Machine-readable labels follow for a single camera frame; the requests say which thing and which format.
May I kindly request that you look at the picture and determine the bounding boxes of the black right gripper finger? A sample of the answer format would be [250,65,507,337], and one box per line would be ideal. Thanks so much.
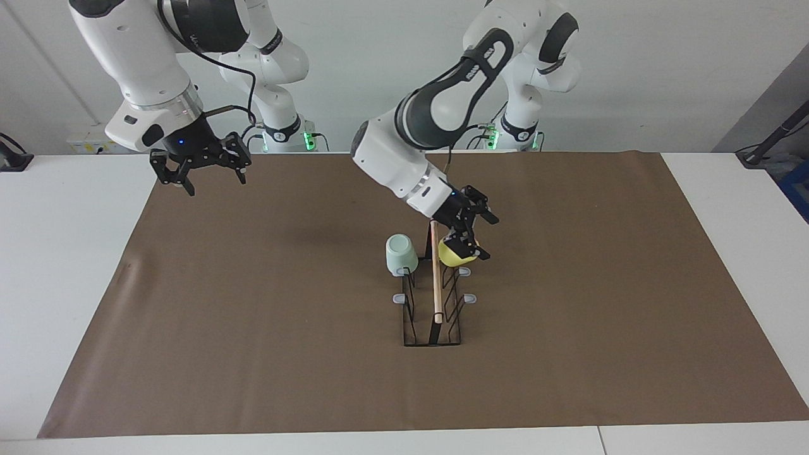
[149,149,197,197]
[221,131,253,186]

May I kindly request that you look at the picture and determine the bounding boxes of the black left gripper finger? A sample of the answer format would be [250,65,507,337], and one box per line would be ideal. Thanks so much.
[444,229,491,262]
[460,185,501,226]

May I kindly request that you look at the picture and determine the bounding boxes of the yellow plastic cup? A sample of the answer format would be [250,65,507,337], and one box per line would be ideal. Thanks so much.
[438,235,481,267]

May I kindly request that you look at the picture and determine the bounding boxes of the green plastic cup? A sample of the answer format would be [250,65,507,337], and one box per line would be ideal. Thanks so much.
[386,234,419,277]

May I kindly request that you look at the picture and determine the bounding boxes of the black clamp stand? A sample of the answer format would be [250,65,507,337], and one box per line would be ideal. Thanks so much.
[0,131,33,172]

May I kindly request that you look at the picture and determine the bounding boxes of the brown paper table mat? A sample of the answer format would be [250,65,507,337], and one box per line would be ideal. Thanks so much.
[37,152,809,439]

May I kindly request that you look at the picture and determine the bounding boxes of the black tripod pole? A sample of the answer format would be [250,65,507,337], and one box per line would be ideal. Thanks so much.
[736,100,809,169]

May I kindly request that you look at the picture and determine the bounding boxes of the blue crate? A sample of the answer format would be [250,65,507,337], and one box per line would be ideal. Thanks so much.
[779,159,809,223]

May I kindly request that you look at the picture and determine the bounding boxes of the black right base cables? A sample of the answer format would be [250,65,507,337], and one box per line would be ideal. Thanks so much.
[239,122,266,154]

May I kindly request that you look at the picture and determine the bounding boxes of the black base cables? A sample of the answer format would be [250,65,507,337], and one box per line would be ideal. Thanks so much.
[239,122,266,154]
[471,100,509,150]

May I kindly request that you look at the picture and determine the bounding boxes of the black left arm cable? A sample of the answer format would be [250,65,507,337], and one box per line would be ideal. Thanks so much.
[442,123,497,178]

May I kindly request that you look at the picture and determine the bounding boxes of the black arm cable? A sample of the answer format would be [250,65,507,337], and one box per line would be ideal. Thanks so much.
[158,0,259,127]
[442,123,497,178]

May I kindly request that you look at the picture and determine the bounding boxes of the black wire cup rack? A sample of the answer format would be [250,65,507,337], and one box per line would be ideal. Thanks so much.
[393,218,477,347]

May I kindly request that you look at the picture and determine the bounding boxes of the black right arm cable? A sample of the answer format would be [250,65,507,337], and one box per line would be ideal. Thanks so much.
[158,0,259,127]

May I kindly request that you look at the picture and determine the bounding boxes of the black left base cables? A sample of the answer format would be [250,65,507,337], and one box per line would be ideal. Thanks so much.
[471,100,509,150]

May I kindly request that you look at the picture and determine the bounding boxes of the white wall socket box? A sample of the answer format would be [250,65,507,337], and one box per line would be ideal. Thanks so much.
[66,130,155,154]

